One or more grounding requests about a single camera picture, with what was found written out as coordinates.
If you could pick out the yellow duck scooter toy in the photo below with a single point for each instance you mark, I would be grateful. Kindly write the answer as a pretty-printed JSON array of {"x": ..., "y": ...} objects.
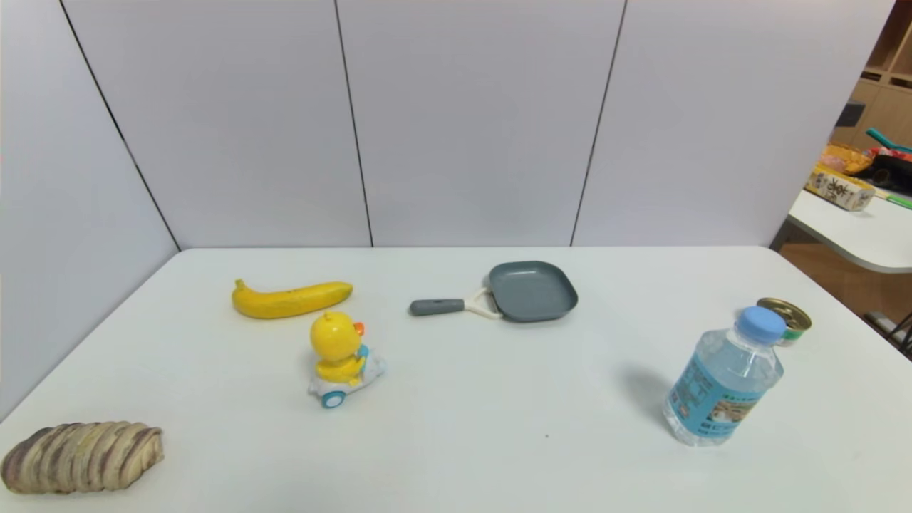
[{"x": 335, "y": 342}]

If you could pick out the grey square toy pan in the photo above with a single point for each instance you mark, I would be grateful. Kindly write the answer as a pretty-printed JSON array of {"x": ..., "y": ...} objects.
[{"x": 531, "y": 291}]

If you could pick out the yellow banana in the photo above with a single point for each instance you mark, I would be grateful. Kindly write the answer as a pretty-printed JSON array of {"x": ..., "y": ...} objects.
[{"x": 285, "y": 302}]

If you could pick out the water bottle blue cap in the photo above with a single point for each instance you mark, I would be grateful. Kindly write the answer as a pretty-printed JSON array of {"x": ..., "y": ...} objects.
[{"x": 723, "y": 388}]

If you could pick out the tin can gold lid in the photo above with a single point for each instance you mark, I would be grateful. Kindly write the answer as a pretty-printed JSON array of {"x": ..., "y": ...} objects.
[{"x": 792, "y": 320}]

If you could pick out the printed cardboard box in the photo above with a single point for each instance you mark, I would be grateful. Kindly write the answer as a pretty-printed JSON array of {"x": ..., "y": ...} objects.
[{"x": 839, "y": 188}]

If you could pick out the white round-cornered side table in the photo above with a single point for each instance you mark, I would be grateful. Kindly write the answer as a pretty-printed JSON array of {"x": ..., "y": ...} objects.
[{"x": 855, "y": 231}]

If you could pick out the orange snack bag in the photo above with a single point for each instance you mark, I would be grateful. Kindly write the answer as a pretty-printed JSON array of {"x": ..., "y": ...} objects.
[{"x": 844, "y": 157}]

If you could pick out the striped brown bread loaf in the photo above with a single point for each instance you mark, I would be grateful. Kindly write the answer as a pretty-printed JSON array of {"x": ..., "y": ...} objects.
[{"x": 78, "y": 457}]

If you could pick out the green flat strip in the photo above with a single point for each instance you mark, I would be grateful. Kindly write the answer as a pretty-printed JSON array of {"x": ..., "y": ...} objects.
[{"x": 900, "y": 201}]

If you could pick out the wooden shelf unit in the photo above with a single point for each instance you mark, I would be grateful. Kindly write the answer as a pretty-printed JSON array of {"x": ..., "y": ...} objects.
[{"x": 887, "y": 85}]

